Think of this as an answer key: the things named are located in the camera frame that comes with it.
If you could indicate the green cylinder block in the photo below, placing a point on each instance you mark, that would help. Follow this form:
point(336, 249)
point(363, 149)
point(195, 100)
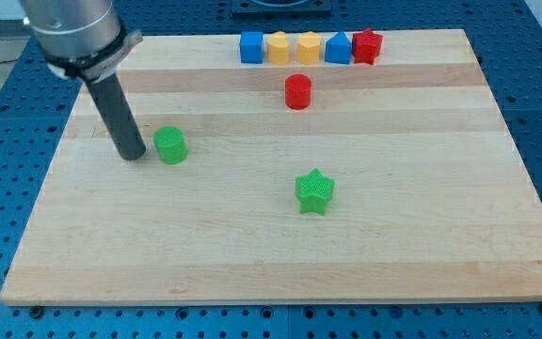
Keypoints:
point(170, 145)

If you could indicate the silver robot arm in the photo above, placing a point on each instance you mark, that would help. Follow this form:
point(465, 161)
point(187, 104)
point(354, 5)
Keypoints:
point(80, 38)

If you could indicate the green star block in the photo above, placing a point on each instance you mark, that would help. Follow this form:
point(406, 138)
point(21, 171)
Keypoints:
point(314, 191)

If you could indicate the red star block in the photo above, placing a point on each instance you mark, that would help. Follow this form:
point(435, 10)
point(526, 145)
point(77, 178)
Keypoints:
point(366, 46)

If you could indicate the red cylinder block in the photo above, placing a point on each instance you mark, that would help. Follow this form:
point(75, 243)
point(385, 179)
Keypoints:
point(297, 91)

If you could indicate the blue cube block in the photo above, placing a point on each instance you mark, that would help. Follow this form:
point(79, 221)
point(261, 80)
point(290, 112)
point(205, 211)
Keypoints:
point(251, 47)

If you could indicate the yellow hexagon block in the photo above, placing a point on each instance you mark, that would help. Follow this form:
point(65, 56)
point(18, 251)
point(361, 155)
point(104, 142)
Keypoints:
point(308, 47)

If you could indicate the blue triangle block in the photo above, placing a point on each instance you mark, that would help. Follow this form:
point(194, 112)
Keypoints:
point(338, 49)

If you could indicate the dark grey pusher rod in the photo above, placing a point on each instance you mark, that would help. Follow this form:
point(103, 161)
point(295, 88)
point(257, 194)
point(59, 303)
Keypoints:
point(109, 98)

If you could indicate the wooden board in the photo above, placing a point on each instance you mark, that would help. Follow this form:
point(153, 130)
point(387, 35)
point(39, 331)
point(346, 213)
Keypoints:
point(431, 203)

